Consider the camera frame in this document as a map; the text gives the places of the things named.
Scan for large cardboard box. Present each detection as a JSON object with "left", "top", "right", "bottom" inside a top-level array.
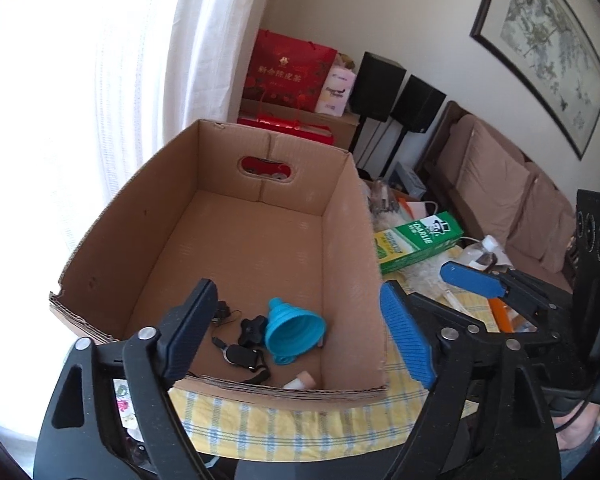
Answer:
[{"left": 49, "top": 119, "right": 391, "bottom": 403}]

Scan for black speaker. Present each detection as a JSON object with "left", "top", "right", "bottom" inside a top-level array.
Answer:
[
  {"left": 391, "top": 75, "right": 447, "bottom": 133},
  {"left": 349, "top": 51, "right": 407, "bottom": 122}
]

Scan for white curtain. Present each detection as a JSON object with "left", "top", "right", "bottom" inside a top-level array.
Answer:
[{"left": 0, "top": 0, "right": 276, "bottom": 411}]

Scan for blue collapsible funnel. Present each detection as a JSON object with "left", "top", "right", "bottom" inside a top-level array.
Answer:
[{"left": 264, "top": 297, "right": 328, "bottom": 367}]

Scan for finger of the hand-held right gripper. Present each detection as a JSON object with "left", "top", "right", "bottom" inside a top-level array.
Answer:
[
  {"left": 519, "top": 309, "right": 572, "bottom": 347},
  {"left": 440, "top": 261, "right": 573, "bottom": 316}
]

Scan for yellow checked tablecloth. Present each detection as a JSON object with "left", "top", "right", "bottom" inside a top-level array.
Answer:
[{"left": 167, "top": 245, "right": 486, "bottom": 461}]

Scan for black cross-shaped knob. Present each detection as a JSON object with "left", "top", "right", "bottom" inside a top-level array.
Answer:
[{"left": 238, "top": 315, "right": 268, "bottom": 347}]

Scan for clear plastic packaging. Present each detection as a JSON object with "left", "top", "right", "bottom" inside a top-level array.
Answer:
[{"left": 360, "top": 177, "right": 406, "bottom": 221}]

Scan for red gift bag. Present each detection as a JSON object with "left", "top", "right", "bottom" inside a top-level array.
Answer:
[{"left": 242, "top": 29, "right": 338, "bottom": 113}]

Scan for black speaker stand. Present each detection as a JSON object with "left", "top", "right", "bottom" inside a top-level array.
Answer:
[{"left": 380, "top": 127, "right": 408, "bottom": 178}]

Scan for large brown sofa cushion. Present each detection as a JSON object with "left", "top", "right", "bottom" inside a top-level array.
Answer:
[{"left": 452, "top": 117, "right": 531, "bottom": 233}]

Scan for framed ink painting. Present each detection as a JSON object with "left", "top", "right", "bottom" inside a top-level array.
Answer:
[{"left": 470, "top": 0, "right": 600, "bottom": 161}]

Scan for red gift box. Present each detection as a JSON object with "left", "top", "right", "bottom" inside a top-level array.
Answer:
[{"left": 237, "top": 115, "right": 335, "bottom": 147}]

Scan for person's right hand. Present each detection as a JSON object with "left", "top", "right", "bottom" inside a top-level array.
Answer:
[{"left": 555, "top": 402, "right": 600, "bottom": 453}]

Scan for black lanyard clip strap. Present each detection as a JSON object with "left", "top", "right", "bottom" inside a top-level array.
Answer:
[{"left": 211, "top": 301, "right": 273, "bottom": 386}]

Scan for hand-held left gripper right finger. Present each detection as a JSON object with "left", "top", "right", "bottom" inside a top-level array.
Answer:
[{"left": 379, "top": 281, "right": 563, "bottom": 480}]

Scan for green toothpaste box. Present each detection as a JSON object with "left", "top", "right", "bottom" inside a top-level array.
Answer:
[{"left": 373, "top": 211, "right": 465, "bottom": 275}]

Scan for brown sofa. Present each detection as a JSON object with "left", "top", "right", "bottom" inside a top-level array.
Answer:
[{"left": 415, "top": 100, "right": 581, "bottom": 296}]

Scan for grey blue box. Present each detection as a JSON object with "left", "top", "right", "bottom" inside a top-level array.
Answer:
[{"left": 387, "top": 164, "right": 427, "bottom": 200}]

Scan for clear cleaner bottle orange label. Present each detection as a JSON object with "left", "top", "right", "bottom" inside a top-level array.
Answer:
[{"left": 462, "top": 235, "right": 541, "bottom": 333}]

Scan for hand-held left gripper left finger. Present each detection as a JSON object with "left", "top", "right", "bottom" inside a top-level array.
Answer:
[{"left": 32, "top": 277, "right": 218, "bottom": 480}]

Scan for medium brown sofa cushion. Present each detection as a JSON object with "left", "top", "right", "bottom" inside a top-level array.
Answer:
[{"left": 507, "top": 175, "right": 576, "bottom": 273}]

